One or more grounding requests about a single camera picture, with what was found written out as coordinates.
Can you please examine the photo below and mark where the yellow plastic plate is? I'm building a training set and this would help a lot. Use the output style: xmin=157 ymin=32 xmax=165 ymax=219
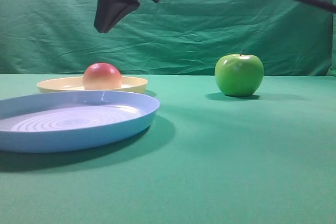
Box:
xmin=37 ymin=76 xmax=148 ymax=93

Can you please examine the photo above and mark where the blue plastic plate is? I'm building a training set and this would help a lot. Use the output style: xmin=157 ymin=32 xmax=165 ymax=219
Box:
xmin=1 ymin=91 xmax=160 ymax=153

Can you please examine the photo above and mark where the green backdrop cloth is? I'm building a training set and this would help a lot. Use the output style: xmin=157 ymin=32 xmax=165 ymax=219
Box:
xmin=1 ymin=0 xmax=335 ymax=76

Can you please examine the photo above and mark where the green apple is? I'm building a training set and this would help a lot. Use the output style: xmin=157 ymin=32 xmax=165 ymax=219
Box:
xmin=214 ymin=52 xmax=264 ymax=97

